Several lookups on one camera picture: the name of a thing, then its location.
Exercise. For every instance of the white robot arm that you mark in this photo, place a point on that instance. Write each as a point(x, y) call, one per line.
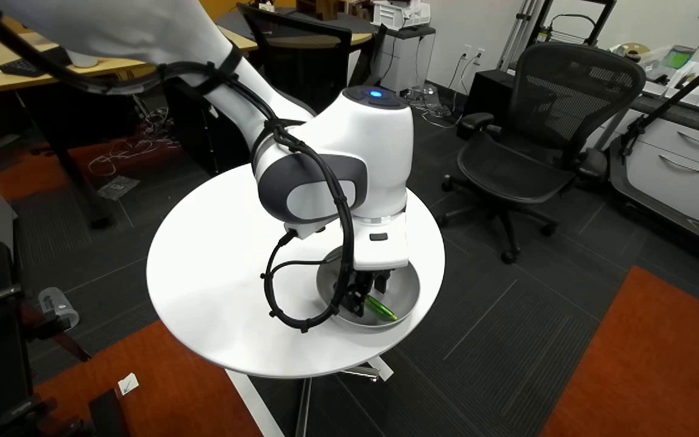
point(366, 147)

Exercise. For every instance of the white drawer cabinet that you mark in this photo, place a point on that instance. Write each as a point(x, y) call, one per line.
point(681, 173)

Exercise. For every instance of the white table base legs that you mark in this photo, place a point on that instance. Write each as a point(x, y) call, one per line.
point(262, 405)

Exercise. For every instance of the black mesh office chair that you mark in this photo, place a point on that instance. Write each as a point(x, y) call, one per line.
point(527, 158)

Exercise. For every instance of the small white paper tag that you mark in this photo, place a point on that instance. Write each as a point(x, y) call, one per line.
point(127, 384)

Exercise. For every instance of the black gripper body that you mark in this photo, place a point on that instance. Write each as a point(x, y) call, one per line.
point(362, 282)

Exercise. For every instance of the black camera stand pole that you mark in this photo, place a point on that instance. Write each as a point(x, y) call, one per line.
point(673, 100)

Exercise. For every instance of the wooden desk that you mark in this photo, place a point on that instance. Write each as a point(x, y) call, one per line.
point(12, 56)

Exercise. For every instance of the grey bowl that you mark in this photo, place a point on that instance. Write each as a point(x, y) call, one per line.
point(404, 284)

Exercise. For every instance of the green pen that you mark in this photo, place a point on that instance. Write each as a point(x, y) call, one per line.
point(379, 309)

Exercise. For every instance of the black computer tower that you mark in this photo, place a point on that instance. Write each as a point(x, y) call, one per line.
point(496, 93)

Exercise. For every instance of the black padded office chair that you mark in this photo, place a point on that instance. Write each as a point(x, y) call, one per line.
point(309, 56)

